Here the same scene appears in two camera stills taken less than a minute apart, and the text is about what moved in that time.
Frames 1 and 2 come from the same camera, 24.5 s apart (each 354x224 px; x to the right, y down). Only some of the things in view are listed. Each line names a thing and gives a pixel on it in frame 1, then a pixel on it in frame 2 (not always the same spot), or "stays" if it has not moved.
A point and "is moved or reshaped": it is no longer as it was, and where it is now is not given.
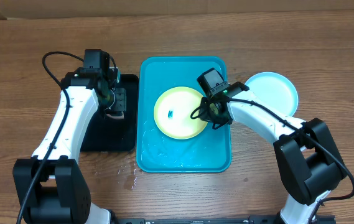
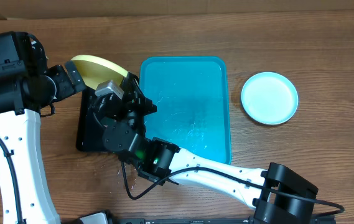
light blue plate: x=275 y=88 stays
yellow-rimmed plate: x=173 y=110 is moved or reshaped
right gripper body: x=209 y=114 to x=144 y=108
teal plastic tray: x=208 y=151 stays
